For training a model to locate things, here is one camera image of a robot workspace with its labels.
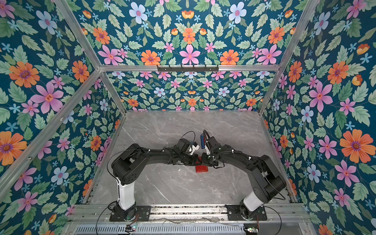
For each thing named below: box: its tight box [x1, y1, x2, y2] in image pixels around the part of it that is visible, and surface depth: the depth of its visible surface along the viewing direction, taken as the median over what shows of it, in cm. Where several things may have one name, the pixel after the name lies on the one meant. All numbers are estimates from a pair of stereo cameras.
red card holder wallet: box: [195, 156, 209, 173], surface depth 90 cm
